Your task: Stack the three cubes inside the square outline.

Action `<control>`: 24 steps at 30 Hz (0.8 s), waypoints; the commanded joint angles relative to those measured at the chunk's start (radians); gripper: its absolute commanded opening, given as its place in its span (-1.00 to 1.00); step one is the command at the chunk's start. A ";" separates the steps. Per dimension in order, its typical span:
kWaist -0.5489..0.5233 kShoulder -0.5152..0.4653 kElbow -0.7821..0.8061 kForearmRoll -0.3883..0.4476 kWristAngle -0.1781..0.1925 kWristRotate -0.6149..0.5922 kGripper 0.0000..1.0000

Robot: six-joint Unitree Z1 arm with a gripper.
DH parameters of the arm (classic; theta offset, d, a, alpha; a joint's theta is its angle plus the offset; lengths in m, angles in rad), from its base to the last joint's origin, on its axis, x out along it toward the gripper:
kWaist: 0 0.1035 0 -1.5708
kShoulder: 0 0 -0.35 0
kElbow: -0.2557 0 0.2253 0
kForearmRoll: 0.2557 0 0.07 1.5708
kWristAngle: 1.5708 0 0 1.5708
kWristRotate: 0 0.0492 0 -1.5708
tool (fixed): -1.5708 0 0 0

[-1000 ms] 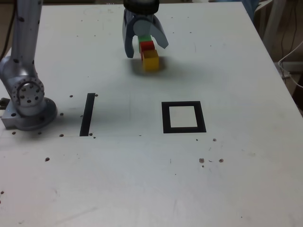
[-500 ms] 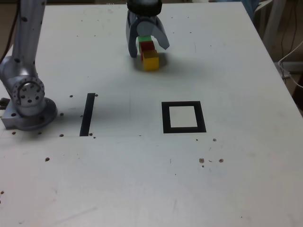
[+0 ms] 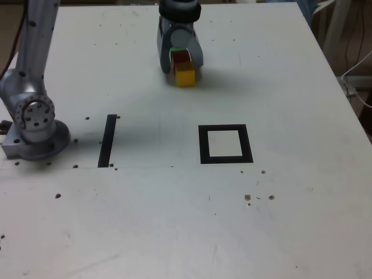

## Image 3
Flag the white cable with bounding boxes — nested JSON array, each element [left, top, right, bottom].
[[341, 49, 372, 109]]

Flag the black tape strip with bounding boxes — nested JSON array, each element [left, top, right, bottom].
[[97, 114, 118, 169]]

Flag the person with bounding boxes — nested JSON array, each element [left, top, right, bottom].
[[299, 0, 320, 28]]

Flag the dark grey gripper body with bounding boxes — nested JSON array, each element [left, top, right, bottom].
[[160, 17, 197, 30]]

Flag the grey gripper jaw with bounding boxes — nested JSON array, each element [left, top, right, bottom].
[[156, 22, 175, 74], [170, 24, 204, 69]]

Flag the black tape square outline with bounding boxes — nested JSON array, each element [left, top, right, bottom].
[[198, 124, 254, 165]]

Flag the black hanging cable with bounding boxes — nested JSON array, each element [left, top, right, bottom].
[[344, 28, 350, 75], [361, 0, 366, 60]]

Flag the yellow cube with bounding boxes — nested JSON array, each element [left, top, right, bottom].
[[174, 60, 196, 88]]

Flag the green cube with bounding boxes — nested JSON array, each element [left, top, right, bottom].
[[169, 46, 189, 59]]

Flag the red cube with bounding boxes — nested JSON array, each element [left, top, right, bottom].
[[173, 49, 192, 75]]

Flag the white furniture frame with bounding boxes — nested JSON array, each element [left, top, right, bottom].
[[312, 0, 354, 50]]

